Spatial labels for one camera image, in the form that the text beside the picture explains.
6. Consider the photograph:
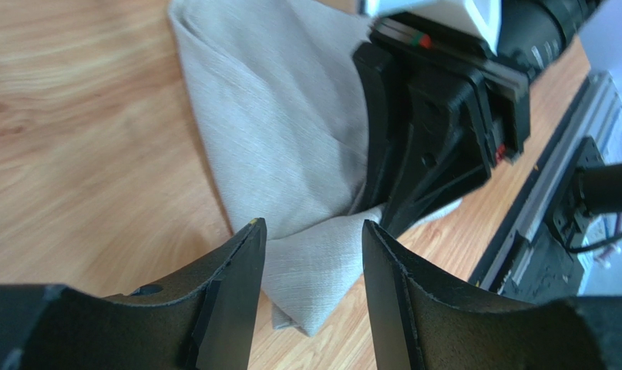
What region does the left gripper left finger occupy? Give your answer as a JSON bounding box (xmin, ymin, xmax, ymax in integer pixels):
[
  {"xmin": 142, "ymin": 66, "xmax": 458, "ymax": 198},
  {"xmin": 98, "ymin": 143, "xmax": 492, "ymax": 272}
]
[{"xmin": 0, "ymin": 218, "xmax": 267, "ymax": 369}]

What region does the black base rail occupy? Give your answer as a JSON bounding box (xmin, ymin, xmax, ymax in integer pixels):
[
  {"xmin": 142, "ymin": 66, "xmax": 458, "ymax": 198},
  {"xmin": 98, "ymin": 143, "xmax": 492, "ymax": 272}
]
[{"xmin": 469, "ymin": 72, "xmax": 622, "ymax": 304}]

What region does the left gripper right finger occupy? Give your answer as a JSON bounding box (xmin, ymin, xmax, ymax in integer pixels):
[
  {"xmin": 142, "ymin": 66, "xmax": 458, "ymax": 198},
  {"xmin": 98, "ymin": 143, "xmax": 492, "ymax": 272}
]
[{"xmin": 362, "ymin": 220, "xmax": 622, "ymax": 369}]

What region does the beige cloth napkin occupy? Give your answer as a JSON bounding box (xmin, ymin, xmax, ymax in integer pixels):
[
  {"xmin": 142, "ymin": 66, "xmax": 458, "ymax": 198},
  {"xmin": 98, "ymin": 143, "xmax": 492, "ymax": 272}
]
[{"xmin": 167, "ymin": 0, "xmax": 463, "ymax": 338}]

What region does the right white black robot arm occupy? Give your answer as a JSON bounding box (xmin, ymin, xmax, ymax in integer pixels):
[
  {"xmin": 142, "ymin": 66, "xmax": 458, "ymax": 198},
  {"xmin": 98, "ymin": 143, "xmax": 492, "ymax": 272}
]
[{"xmin": 352, "ymin": 1, "xmax": 600, "ymax": 236}]

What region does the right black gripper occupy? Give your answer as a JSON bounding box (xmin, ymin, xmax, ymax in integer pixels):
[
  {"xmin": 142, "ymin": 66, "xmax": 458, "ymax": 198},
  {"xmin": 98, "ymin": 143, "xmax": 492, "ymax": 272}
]
[{"xmin": 352, "ymin": 12, "xmax": 532, "ymax": 237}]

